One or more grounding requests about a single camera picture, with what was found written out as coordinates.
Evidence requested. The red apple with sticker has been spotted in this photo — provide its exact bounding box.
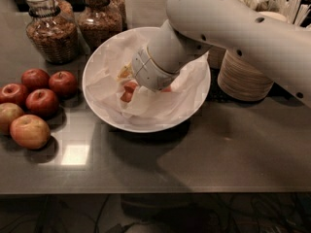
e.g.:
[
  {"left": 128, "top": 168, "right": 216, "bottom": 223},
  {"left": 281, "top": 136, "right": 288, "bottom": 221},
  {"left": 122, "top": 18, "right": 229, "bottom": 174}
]
[{"left": 121, "top": 82, "right": 137, "bottom": 103}]

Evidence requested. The stack of paper bowls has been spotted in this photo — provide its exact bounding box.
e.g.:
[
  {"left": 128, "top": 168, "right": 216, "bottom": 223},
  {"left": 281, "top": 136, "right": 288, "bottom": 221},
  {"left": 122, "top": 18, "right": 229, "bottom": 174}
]
[
  {"left": 207, "top": 46, "right": 226, "bottom": 69},
  {"left": 218, "top": 50, "right": 273, "bottom": 102}
]

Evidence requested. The white paper liner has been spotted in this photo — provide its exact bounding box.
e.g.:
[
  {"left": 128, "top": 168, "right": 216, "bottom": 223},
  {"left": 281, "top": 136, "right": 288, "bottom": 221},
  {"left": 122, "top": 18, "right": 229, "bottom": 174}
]
[{"left": 86, "top": 28, "right": 210, "bottom": 124}]

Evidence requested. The front glass granola jar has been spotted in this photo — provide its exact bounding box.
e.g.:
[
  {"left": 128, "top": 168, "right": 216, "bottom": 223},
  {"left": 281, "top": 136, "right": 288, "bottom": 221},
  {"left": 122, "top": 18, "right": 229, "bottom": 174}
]
[{"left": 25, "top": 0, "right": 78, "bottom": 64}]

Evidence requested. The large white bowl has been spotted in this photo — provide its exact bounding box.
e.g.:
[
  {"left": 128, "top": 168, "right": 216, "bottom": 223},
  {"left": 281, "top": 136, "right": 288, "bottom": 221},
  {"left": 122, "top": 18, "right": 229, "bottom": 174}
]
[{"left": 82, "top": 26, "right": 212, "bottom": 134}]

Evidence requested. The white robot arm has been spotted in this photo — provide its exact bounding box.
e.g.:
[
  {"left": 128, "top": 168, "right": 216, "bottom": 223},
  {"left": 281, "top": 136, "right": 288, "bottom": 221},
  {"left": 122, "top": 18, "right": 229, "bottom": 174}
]
[{"left": 131, "top": 0, "right": 311, "bottom": 107}]

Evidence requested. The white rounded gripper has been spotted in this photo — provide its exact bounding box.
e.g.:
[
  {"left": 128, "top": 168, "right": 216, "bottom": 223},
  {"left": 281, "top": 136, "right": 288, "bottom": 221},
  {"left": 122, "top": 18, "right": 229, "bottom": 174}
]
[{"left": 117, "top": 46, "right": 180, "bottom": 91}]

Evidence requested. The front stack of paper bowls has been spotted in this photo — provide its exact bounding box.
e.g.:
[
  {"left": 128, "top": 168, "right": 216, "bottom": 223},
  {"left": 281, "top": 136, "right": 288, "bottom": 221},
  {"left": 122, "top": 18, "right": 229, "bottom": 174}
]
[{"left": 218, "top": 50, "right": 273, "bottom": 102}]

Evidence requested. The yellowish apple left edge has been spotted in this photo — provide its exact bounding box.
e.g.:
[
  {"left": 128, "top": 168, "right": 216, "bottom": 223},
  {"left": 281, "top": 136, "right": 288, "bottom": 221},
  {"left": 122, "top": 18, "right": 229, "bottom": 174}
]
[{"left": 0, "top": 103, "right": 24, "bottom": 135}]

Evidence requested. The yellow-red apple front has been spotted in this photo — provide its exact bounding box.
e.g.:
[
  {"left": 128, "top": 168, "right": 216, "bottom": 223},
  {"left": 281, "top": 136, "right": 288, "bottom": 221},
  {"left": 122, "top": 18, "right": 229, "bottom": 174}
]
[{"left": 10, "top": 115, "right": 51, "bottom": 150}]

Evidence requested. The bundle of white plastic cutlery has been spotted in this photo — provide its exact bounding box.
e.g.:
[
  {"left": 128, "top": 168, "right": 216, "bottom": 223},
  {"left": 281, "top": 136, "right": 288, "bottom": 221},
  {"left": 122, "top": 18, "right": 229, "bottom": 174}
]
[{"left": 244, "top": 0, "right": 311, "bottom": 26}]

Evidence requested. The rear stack of paper bowls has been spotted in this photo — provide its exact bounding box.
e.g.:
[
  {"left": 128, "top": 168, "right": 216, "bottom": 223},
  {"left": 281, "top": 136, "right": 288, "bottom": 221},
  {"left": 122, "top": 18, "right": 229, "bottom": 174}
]
[{"left": 207, "top": 46, "right": 226, "bottom": 69}]

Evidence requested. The white box left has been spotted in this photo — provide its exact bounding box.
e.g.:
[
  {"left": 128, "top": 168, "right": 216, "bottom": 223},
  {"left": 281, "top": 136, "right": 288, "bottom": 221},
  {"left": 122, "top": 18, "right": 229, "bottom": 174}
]
[{"left": 125, "top": 0, "right": 167, "bottom": 28}]

